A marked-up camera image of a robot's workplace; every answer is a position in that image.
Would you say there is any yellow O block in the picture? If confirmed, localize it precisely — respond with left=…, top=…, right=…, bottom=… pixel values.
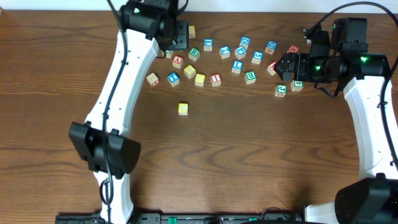
left=195, top=73, right=206, bottom=87

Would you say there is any yellow C block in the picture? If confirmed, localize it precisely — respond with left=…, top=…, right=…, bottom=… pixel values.
left=178, top=103, right=188, bottom=116

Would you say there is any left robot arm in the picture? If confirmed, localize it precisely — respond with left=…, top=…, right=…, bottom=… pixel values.
left=69, top=0, right=189, bottom=223

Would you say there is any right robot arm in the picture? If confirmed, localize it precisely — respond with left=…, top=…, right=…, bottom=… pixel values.
left=274, top=17, right=397, bottom=223

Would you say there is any plain yellow block top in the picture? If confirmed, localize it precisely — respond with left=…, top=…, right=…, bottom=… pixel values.
left=188, top=26, right=196, bottom=39

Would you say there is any green Z block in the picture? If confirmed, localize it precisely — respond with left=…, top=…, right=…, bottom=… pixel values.
left=165, top=50, right=174, bottom=58

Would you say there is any red M block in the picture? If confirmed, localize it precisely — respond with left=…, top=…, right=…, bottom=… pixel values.
left=287, top=45, right=299, bottom=53

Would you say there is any green 4 block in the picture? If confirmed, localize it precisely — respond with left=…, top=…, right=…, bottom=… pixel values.
left=290, top=80, right=304, bottom=91

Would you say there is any green R block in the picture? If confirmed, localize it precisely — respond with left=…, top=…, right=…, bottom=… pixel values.
left=188, top=47, right=200, bottom=62

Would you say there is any red A block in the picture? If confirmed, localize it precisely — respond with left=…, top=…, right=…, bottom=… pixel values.
left=172, top=55, right=183, bottom=69

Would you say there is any red U block right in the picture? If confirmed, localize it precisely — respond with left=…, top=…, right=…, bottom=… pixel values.
left=267, top=62, right=276, bottom=75

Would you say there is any green J block lower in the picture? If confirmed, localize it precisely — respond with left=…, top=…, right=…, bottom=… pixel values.
left=275, top=84, right=287, bottom=97

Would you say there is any blue L block top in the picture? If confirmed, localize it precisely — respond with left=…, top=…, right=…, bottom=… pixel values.
left=203, top=39, right=213, bottom=52

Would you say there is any blue l block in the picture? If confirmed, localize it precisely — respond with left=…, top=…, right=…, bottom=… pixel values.
left=231, top=60, right=243, bottom=74
left=203, top=39, right=213, bottom=52

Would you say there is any blue D block right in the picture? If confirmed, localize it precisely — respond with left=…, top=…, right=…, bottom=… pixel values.
left=265, top=40, right=277, bottom=55

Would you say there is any blue d block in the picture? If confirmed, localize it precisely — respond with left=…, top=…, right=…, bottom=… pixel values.
left=265, top=40, right=277, bottom=55
left=239, top=36, right=251, bottom=49

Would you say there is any yellow S block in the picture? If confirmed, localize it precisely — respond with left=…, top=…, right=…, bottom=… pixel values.
left=183, top=65, right=197, bottom=79

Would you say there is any blue 5 block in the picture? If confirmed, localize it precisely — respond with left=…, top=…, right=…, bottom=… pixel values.
left=251, top=50, right=264, bottom=65

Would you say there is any blue T block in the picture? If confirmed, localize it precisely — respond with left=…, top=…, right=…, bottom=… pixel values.
left=167, top=72, right=180, bottom=86

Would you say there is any green B block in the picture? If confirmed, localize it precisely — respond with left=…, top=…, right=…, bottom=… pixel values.
left=244, top=71, right=257, bottom=84

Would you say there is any red-sided wooden block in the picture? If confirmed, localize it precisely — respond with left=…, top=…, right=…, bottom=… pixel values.
left=146, top=73, right=160, bottom=87

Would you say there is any blue 2 block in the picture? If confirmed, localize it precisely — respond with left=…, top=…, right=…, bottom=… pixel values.
left=220, top=45, right=231, bottom=59

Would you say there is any red I block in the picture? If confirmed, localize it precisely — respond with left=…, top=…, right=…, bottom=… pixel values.
left=210, top=73, right=222, bottom=87

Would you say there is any blue D block upper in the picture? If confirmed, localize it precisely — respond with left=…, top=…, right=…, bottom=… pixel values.
left=239, top=36, right=251, bottom=49

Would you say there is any blue P block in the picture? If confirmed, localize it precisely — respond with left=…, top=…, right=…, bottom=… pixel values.
left=234, top=46, right=247, bottom=59

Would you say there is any blue L block lower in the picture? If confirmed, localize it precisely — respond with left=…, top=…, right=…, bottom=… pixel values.
left=231, top=60, right=243, bottom=74

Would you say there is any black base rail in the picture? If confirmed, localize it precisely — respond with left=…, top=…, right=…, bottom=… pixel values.
left=55, top=212, right=307, bottom=224

